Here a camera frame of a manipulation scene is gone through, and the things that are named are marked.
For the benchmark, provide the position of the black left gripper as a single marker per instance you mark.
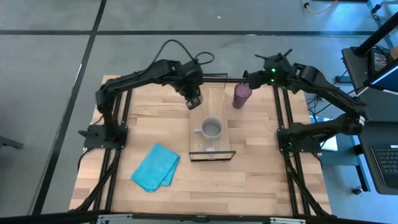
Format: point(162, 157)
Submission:
point(190, 79)

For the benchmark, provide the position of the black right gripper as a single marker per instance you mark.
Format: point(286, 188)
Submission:
point(258, 79)

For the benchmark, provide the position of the purple plastic tumbler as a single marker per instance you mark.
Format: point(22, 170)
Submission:
point(241, 96)

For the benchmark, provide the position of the grey floral ceramic mug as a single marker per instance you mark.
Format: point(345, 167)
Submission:
point(212, 128)

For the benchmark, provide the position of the clear glass footed cup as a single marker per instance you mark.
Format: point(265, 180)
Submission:
point(207, 147)

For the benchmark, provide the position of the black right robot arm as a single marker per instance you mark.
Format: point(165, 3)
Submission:
point(326, 87)

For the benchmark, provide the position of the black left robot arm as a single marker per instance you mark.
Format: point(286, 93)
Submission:
point(136, 77)

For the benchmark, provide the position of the teal folded cloth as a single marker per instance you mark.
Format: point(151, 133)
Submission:
point(155, 168)

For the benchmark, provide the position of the white paper sheet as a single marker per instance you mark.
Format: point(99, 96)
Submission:
point(331, 143)

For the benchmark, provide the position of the black side desk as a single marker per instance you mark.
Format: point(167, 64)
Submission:
point(354, 65)

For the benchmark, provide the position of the open laptop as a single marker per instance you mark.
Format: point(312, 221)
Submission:
point(384, 77)

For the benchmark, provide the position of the black keyboard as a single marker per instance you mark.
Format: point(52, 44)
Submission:
point(388, 165)

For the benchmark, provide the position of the black frame clear shelf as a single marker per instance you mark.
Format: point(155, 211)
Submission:
point(211, 105)

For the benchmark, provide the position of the black aluminium table frame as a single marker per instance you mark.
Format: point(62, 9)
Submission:
point(281, 109)

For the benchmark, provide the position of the black camera stand pole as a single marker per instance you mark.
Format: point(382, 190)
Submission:
point(376, 35)

